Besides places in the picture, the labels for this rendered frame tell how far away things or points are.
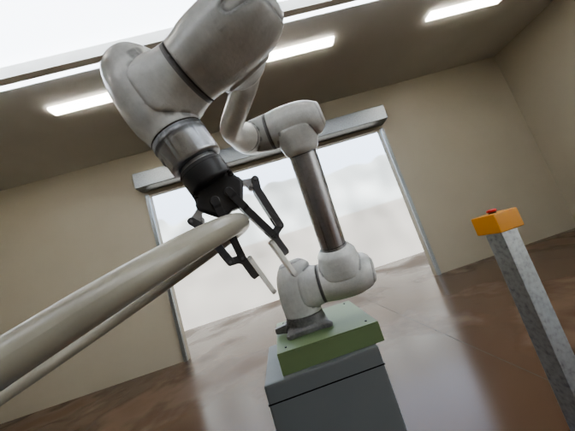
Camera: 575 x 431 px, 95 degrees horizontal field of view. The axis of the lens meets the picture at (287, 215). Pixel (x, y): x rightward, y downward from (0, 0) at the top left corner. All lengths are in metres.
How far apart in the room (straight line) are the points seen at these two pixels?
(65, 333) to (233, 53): 0.36
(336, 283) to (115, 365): 5.32
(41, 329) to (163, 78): 0.33
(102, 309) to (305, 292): 0.87
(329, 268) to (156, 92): 0.78
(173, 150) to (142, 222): 5.29
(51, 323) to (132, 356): 5.64
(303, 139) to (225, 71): 0.53
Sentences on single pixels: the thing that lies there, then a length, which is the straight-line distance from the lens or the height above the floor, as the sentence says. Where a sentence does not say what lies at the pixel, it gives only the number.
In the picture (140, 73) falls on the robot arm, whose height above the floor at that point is 1.47.
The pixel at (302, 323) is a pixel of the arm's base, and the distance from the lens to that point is 1.08.
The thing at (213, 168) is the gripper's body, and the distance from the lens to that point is 0.42.
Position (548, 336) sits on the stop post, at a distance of 1.51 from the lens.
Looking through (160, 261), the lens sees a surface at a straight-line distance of 0.25.
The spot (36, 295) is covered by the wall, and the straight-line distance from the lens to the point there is 6.66.
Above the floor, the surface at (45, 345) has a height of 1.16.
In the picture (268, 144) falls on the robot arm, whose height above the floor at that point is 1.56.
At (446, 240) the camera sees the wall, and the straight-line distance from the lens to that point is 6.00.
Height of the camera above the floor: 1.17
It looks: 9 degrees up
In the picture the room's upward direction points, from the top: 18 degrees counter-clockwise
